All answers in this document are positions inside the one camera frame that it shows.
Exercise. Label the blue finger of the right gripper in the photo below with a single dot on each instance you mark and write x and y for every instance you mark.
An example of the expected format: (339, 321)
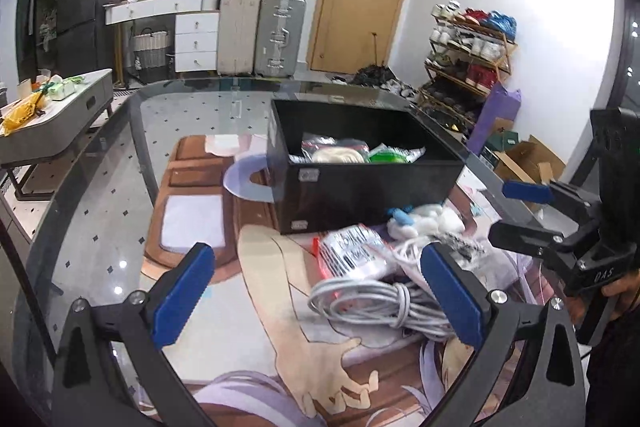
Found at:
(533, 242)
(525, 191)

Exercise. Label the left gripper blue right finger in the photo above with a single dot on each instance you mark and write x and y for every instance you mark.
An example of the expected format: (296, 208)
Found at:
(547, 388)

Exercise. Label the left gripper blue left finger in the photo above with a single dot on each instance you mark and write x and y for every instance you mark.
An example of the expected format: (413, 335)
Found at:
(88, 386)

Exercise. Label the bagged white adidas socks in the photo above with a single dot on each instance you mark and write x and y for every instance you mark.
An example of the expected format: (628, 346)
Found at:
(468, 253)

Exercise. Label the white plush toy blue spot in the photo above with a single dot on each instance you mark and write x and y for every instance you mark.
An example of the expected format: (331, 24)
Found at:
(426, 220)

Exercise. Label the red white packet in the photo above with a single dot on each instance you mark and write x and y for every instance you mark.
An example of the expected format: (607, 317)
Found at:
(355, 253)

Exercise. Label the person's right hand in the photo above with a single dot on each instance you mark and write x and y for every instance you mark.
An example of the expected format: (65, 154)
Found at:
(625, 291)

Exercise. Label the open cardboard box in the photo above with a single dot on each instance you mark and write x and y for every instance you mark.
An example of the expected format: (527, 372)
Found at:
(529, 161)

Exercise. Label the purple bag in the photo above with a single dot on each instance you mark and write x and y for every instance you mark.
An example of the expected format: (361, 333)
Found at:
(501, 103)

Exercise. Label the wooden shoe rack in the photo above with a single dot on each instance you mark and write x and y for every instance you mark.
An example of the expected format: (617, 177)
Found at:
(470, 56)

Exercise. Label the anime printed table mat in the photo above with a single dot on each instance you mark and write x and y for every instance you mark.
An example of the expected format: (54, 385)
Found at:
(253, 353)

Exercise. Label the green packaged item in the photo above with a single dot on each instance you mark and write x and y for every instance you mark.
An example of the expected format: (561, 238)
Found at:
(384, 154)

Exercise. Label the pile of shoes on floor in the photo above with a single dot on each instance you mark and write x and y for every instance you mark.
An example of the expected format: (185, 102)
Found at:
(378, 77)

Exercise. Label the black cardboard storage box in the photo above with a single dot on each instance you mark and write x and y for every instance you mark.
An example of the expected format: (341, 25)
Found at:
(315, 197)

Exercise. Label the grey coffee table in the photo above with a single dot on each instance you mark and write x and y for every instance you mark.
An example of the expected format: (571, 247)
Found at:
(52, 134)

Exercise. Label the yellow bag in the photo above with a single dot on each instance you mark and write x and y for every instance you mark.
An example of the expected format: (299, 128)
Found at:
(20, 114)

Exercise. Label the silver aluminium suitcase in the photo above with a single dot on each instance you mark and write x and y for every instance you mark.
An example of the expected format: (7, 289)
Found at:
(279, 31)

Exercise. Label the woven laundry basket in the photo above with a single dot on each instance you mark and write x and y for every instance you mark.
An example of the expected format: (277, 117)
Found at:
(150, 49)

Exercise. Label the beige suitcase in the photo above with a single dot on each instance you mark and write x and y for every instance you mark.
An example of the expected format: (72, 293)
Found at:
(237, 32)

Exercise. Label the white drawer desk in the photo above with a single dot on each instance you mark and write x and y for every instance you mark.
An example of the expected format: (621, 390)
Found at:
(192, 27)

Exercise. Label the black refrigerator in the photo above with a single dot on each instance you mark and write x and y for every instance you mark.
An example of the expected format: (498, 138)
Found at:
(67, 37)

